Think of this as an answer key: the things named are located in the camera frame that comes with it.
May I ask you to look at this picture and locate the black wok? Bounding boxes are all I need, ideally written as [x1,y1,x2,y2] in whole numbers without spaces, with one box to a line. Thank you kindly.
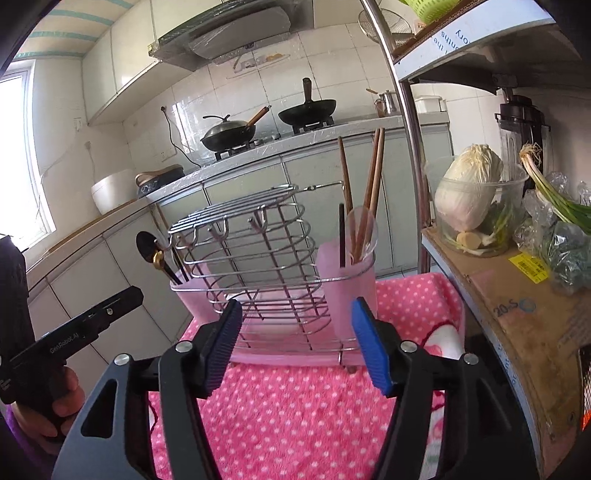
[278,78,338,126]

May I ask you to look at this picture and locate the white rice cooker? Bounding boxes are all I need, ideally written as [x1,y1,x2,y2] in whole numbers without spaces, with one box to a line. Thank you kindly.
[91,168,139,215]

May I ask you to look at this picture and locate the pink plastic drip tray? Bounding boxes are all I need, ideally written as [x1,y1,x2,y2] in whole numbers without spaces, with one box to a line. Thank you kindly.
[228,332,365,368]

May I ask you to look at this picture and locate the metal shelf rack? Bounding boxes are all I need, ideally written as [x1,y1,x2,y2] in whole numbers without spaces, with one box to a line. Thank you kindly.
[360,0,591,480]

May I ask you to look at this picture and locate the orange grid object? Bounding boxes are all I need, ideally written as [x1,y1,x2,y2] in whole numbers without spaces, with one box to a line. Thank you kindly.
[575,344,591,432]

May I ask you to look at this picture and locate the person's left hand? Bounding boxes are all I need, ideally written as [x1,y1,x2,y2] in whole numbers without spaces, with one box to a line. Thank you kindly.
[11,367,87,445]

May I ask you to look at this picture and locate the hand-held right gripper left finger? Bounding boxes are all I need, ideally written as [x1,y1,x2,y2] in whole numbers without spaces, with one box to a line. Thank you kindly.
[52,299,244,480]

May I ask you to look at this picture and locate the green plastic basket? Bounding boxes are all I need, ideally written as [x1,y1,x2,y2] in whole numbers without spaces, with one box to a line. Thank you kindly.
[399,0,462,26]

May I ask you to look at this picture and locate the napa cabbage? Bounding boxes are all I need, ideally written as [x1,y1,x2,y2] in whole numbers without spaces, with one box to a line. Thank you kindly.
[434,144,504,232]

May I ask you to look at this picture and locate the brown cardboard sheet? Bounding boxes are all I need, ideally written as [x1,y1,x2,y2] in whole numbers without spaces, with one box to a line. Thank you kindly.
[422,226,591,476]

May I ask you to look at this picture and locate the green onions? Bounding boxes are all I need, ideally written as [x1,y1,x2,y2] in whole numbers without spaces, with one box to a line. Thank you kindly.
[519,143,591,227]

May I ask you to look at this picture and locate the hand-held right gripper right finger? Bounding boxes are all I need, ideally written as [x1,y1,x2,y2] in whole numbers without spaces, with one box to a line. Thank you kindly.
[351,296,539,480]

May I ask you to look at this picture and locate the window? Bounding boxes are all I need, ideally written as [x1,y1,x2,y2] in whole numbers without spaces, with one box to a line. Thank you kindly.
[0,71,56,252]

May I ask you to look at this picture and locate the printed cardboard shelf liner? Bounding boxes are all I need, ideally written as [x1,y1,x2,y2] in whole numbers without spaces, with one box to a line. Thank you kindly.
[392,0,490,58]

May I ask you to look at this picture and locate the clear plastic spoon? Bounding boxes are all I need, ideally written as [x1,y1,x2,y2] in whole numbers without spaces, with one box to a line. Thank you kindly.
[345,206,379,267]

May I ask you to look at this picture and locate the brown lidded electric cooker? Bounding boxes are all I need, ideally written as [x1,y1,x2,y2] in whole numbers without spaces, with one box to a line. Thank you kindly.
[135,165,185,199]

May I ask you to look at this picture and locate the clear plastic container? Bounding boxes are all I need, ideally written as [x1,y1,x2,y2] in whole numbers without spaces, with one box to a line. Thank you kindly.
[424,157,529,258]

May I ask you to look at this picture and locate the gas stove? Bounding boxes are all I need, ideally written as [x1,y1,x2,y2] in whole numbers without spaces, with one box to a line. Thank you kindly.
[212,115,335,160]

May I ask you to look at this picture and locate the wok with glass lid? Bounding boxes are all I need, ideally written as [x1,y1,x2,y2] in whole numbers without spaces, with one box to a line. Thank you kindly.
[201,106,272,153]

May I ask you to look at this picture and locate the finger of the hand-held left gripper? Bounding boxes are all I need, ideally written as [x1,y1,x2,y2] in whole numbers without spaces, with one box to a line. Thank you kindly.
[92,285,144,332]

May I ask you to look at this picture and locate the pink polka dot blanket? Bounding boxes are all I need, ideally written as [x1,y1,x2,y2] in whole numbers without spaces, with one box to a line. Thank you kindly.
[148,272,467,480]

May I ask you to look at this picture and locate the gold spoon with black handle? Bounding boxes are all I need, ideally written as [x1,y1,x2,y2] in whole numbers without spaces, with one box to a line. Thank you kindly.
[152,251,191,284]

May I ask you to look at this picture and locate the metal wire utensil rack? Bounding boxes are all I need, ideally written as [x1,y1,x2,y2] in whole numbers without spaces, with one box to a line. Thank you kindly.
[167,181,370,370]

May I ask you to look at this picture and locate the range hood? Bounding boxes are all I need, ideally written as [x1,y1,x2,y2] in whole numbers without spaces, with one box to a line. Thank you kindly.
[148,0,296,72]

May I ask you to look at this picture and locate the black power cable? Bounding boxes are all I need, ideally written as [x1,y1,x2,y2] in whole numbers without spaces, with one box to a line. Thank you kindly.
[161,106,204,162]

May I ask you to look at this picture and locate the black metal spoon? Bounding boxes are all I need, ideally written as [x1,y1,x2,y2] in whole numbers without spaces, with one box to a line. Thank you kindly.
[136,231,183,285]

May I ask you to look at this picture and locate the white storage box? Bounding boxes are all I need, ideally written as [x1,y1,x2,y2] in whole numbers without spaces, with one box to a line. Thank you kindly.
[413,95,448,114]

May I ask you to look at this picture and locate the metal kettle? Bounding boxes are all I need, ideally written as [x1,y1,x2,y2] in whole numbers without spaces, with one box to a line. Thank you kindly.
[375,89,399,116]

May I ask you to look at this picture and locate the wire mesh strainer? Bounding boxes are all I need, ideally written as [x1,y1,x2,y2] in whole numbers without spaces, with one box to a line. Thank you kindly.
[358,9,414,49]

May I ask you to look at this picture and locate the plastic bag of greens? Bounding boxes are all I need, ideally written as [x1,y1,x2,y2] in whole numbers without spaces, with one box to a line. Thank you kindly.
[515,173,591,296]

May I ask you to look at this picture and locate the clear wall shelf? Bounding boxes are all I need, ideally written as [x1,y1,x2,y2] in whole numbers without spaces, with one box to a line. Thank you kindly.
[226,53,291,79]

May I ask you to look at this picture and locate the black blender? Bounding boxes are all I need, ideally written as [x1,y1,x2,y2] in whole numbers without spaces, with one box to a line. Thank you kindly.
[496,88,552,190]

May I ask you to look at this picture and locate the wooden chopstick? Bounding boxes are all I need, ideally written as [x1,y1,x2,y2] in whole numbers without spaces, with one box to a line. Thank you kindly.
[355,128,380,260]
[367,128,386,250]
[338,136,356,265]

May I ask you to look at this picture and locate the tall pink plastic cup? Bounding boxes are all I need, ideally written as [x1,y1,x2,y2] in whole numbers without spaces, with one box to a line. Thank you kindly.
[316,244,378,344]

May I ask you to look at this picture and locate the white wall cabinet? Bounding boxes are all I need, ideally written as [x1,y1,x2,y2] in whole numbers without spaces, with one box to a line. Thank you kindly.
[83,25,185,125]

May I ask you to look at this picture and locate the wide pink plastic cup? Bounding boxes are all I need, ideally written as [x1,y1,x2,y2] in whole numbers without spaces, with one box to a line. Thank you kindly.
[170,277,232,334]

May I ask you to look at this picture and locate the slim black utensil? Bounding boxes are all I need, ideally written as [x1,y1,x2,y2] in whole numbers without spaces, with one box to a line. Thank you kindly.
[338,203,347,268]

